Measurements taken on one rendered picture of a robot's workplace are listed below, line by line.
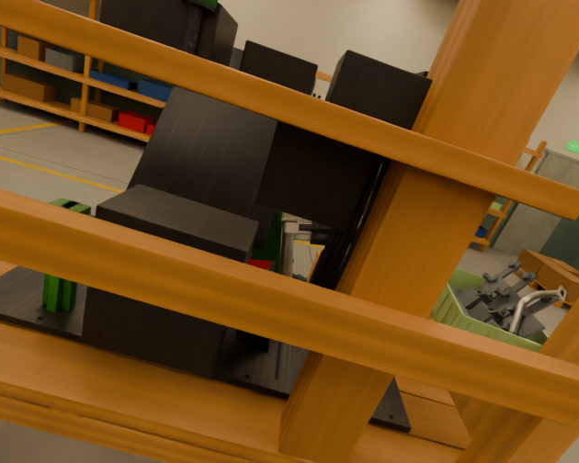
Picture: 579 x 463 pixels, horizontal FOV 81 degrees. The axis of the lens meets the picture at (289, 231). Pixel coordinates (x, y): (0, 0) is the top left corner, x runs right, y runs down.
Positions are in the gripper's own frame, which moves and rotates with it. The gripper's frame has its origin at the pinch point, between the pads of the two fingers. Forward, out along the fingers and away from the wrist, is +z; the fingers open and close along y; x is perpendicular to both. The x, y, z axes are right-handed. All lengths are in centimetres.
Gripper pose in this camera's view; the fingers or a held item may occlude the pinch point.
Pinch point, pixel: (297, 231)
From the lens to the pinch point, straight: 87.4
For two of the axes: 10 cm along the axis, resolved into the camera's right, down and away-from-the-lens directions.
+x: -0.6, 9.0, -4.3
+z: -10.0, -0.6, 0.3
